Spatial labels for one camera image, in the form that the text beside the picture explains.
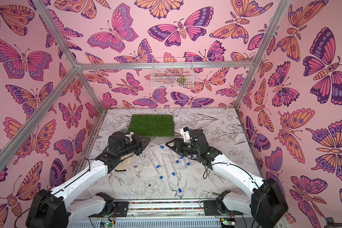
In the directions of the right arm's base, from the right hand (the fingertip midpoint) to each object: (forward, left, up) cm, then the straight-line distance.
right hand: (168, 145), depth 74 cm
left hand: (+4, +9, 0) cm, 10 cm away
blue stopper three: (+3, -7, -21) cm, 23 cm away
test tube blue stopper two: (-12, -3, -22) cm, 25 cm away
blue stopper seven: (-1, +3, -1) cm, 3 cm away
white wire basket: (+48, -1, +12) cm, 50 cm away
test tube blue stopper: (+2, +10, -21) cm, 23 cm away
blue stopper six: (-10, +4, -20) cm, 23 cm away
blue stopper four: (0, -5, -20) cm, 21 cm away
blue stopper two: (-1, -12, -21) cm, 24 cm away
